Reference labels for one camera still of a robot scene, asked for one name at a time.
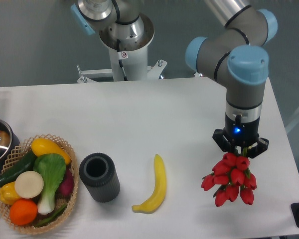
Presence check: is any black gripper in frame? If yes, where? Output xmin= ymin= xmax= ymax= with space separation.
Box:
xmin=212 ymin=115 xmax=269 ymax=158

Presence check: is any red tulip bouquet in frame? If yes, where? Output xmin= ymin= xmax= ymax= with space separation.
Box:
xmin=201 ymin=148 xmax=257 ymax=207

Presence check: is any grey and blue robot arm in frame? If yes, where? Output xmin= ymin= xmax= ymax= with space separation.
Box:
xmin=70 ymin=0 xmax=278 ymax=158

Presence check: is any yellow banana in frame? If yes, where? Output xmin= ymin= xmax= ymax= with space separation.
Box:
xmin=132 ymin=154 xmax=167 ymax=214

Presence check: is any dark grey ribbed vase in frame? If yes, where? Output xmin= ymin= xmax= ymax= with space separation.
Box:
xmin=79 ymin=152 xmax=120 ymax=203

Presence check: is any purple sweet potato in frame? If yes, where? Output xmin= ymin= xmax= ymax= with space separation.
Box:
xmin=58 ymin=168 xmax=74 ymax=197

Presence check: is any green bok choy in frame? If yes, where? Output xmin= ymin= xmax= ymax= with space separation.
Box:
xmin=33 ymin=153 xmax=66 ymax=215

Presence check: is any yellow squash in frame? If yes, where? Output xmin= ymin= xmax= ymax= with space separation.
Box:
xmin=31 ymin=138 xmax=71 ymax=165

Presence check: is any green chili pepper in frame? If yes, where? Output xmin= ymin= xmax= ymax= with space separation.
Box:
xmin=34 ymin=204 xmax=67 ymax=228

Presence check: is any woven wicker basket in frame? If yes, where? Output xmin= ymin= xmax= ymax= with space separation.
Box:
xmin=0 ymin=134 xmax=79 ymax=235

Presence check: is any green cucumber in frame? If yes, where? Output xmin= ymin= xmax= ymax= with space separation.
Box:
xmin=0 ymin=150 xmax=37 ymax=188

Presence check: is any white round radish slice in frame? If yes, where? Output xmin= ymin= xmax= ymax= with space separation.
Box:
xmin=14 ymin=171 xmax=44 ymax=199

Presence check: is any orange fruit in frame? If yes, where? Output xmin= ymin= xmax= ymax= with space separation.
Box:
xmin=9 ymin=199 xmax=37 ymax=226

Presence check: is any yellow bell pepper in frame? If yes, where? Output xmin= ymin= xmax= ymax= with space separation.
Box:
xmin=0 ymin=182 xmax=21 ymax=205

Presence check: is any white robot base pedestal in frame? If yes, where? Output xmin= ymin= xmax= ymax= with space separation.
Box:
xmin=77 ymin=13 xmax=167 ymax=83

